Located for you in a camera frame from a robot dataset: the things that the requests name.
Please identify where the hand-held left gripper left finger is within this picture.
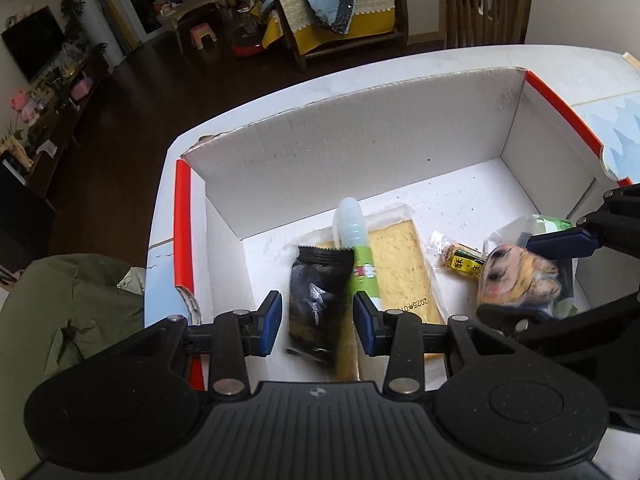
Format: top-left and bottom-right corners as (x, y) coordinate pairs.
(145, 290), (283, 403)

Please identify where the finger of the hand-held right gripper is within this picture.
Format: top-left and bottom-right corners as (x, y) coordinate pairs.
(476, 288), (640, 376)
(525, 185), (640, 260)

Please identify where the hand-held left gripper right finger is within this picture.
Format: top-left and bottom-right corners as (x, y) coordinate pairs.
(352, 291), (516, 397)

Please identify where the black snack packet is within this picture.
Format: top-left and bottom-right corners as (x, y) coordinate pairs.
(286, 245), (356, 373)

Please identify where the green tube with white cap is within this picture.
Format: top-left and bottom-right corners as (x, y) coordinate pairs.
(334, 197), (386, 313)

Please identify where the bread slice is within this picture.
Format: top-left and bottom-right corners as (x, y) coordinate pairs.
(287, 203), (448, 383)

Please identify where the tan animal face toy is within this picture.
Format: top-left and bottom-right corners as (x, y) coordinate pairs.
(475, 242), (561, 318)

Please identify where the yellow candy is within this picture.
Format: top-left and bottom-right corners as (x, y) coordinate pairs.
(440, 242), (488, 279)

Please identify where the red cardboard box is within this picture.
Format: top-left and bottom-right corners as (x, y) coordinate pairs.
(172, 66), (640, 395)

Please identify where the wooden chair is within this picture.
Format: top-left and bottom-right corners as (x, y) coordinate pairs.
(445, 0), (530, 51)

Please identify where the red round floor object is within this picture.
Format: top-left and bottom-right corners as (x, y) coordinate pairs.
(231, 27), (263, 59)

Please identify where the pink stool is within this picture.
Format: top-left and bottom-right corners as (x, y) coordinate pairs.
(189, 22), (218, 51)

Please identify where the dark television cabinet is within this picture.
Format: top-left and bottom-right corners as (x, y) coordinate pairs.
(0, 47), (111, 211)

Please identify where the sofa with yellow cover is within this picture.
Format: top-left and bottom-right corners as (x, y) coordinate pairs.
(260, 0), (408, 73)

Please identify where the wooden coffee table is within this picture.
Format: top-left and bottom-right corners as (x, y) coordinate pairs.
(157, 0), (236, 53)

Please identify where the pink plush toy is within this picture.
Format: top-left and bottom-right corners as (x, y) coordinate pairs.
(9, 89), (39, 122)

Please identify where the white standing air conditioner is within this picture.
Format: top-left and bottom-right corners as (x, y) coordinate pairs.
(67, 0), (123, 56)

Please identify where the black television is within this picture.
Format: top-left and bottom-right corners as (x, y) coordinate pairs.
(0, 6), (66, 83)

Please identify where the green houseplant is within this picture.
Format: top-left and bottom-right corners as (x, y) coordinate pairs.
(59, 0), (88, 46)

